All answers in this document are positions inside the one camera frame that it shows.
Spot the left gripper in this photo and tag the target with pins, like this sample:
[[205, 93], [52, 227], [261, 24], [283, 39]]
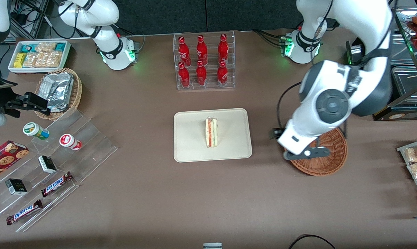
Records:
[[276, 133]]

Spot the triangular sandwich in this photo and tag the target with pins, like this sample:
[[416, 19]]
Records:
[[211, 133]]

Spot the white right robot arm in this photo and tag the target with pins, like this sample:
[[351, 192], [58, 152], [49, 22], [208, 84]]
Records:
[[108, 41]]

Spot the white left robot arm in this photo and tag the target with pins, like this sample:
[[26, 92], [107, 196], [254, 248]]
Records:
[[333, 100]]

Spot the light wicker basket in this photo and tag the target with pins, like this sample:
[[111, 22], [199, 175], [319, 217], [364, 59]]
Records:
[[77, 90]]

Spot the round brown wicker basket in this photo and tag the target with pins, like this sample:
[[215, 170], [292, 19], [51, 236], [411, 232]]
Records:
[[333, 160]]

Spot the cream plastic tray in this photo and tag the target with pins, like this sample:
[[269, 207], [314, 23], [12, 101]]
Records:
[[191, 138]]

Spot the tray of packaged snacks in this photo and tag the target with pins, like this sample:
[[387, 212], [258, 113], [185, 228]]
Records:
[[402, 149]]

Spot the silver foil pack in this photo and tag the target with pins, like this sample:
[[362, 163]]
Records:
[[59, 106], [57, 86]]

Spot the green cap drink bottle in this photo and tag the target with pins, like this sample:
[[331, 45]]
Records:
[[33, 129]]

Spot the clear bag of crackers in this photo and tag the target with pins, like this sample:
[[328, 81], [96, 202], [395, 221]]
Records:
[[51, 59], [32, 60], [45, 47]]

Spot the white plastic snack bin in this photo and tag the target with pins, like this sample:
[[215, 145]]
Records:
[[11, 67]]

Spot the yellow snack packet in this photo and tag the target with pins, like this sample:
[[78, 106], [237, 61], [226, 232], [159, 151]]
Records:
[[19, 60]]

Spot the red cap drink bottle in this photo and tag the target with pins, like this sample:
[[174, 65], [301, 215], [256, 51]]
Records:
[[68, 141]]

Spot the teal snack packet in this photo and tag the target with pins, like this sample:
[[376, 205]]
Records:
[[60, 46], [29, 47]]

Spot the small black box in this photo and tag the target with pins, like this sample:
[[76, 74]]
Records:
[[16, 186], [47, 164]]

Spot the red cookie box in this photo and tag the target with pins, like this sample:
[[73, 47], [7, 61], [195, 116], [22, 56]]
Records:
[[4, 159]]

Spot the clear acrylic stepped shelf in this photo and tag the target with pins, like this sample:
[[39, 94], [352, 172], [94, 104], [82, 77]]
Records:
[[90, 145]]

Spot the red cola bottle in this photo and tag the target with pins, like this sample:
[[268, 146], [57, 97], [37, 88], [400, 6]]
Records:
[[222, 74], [184, 76], [201, 75], [201, 50], [223, 48], [184, 52]]

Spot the clear acrylic bottle rack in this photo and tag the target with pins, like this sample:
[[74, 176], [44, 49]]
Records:
[[211, 83]]

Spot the Snickers bar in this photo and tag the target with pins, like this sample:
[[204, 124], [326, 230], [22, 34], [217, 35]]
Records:
[[56, 184], [24, 212]]

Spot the small grey device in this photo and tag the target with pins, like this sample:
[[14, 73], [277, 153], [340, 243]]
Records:
[[212, 246]]

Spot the black food warmer case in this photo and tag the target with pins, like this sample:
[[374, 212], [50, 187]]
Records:
[[412, 114]]

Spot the black left camera mount bracket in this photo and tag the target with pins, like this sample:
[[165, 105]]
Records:
[[315, 152]]

